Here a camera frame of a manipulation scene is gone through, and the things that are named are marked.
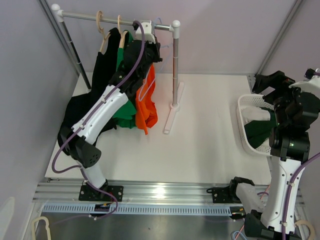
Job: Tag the blue hanger on floor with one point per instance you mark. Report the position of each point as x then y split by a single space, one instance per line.
237 234

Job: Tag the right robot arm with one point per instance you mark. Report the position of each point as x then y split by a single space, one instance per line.
295 108

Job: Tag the slotted cable duct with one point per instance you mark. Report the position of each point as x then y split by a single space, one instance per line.
141 209

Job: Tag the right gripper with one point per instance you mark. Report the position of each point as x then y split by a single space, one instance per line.
279 81

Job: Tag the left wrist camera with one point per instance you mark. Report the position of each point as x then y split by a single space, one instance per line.
147 28

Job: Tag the orange t shirt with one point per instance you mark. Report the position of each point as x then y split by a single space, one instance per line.
146 113

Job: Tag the beige hanger with green shirt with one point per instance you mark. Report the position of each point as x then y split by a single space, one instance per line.
121 32

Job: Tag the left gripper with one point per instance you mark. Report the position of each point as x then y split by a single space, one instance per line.
156 47

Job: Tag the black t shirt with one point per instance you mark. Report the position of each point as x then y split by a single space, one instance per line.
104 69

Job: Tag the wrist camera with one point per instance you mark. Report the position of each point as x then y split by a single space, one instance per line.
311 82
147 28

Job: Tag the white and dark green shirt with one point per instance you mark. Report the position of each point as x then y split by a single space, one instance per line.
258 123

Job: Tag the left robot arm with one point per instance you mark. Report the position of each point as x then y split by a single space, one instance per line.
79 140

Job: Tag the white plastic basket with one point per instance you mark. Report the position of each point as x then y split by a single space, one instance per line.
243 102

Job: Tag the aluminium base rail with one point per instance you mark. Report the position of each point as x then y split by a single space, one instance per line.
58 190

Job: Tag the beige hanger with black shirt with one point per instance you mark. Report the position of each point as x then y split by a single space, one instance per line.
105 36

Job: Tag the bright green t shirt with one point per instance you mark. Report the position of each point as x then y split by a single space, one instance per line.
125 116

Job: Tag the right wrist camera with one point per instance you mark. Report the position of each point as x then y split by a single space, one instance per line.
311 82

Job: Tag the beige hanger on floor right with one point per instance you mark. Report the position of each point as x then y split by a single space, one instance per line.
311 229

